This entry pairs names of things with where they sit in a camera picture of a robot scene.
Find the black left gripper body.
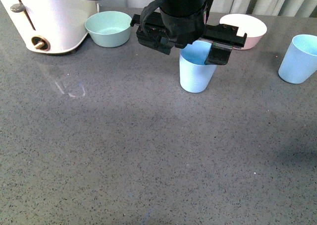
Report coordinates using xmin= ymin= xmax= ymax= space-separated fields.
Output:
xmin=130 ymin=5 xmax=247 ymax=55

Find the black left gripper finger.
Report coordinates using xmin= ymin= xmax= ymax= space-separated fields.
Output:
xmin=204 ymin=43 xmax=233 ymax=65

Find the blue cup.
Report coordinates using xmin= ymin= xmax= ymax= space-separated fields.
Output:
xmin=179 ymin=41 xmax=217 ymax=93
xmin=278 ymin=34 xmax=317 ymax=84

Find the pink bowl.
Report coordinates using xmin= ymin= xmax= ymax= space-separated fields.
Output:
xmin=219 ymin=14 xmax=267 ymax=50

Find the green bowl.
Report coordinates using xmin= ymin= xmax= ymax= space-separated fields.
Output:
xmin=85 ymin=11 xmax=132 ymax=48

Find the grey curtain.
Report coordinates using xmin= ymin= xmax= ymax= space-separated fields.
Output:
xmin=99 ymin=0 xmax=317 ymax=18

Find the white toaster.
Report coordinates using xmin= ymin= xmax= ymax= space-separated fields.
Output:
xmin=0 ymin=0 xmax=100 ymax=54

